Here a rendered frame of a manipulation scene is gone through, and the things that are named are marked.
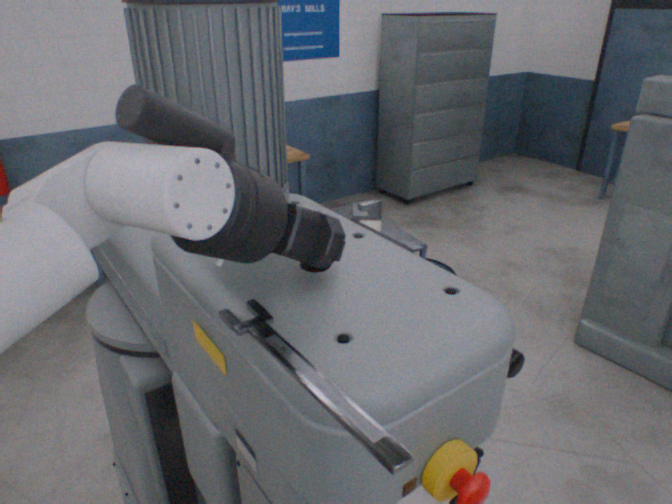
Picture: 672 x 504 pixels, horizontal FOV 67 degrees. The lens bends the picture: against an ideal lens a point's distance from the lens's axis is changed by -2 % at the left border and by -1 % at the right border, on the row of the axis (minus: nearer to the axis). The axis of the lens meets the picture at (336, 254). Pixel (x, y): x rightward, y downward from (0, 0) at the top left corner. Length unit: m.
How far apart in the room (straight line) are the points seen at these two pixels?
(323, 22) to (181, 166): 5.33
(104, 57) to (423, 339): 4.45
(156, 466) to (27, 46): 3.89
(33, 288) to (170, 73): 0.39
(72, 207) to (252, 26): 0.34
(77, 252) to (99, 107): 4.47
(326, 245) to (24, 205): 0.27
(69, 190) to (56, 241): 0.08
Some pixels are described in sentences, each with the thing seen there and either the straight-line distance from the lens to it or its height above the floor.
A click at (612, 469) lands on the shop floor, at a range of 3.18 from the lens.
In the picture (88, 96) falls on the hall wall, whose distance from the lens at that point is 4.79.
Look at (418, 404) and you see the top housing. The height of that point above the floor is 1.86.
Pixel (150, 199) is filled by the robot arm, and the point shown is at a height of 2.05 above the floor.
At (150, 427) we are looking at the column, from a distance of 1.13.
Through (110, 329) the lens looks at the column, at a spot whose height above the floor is 1.56.
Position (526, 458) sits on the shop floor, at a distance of 3.06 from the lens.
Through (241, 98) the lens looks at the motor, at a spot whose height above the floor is 2.06.
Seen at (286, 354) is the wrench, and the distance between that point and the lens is 0.45.
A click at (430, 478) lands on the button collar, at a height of 1.77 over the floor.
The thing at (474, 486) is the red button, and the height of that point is 1.78.
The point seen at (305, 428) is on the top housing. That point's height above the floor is 1.85.
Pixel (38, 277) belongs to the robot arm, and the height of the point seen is 2.02.
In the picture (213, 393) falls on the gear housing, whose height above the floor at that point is 1.70.
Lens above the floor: 2.17
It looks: 27 degrees down
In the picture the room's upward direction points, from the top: straight up
